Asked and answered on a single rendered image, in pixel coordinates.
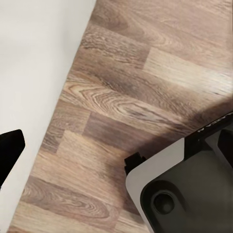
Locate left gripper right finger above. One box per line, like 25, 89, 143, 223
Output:
217, 129, 233, 168

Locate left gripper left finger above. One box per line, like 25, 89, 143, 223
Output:
0, 129, 25, 187

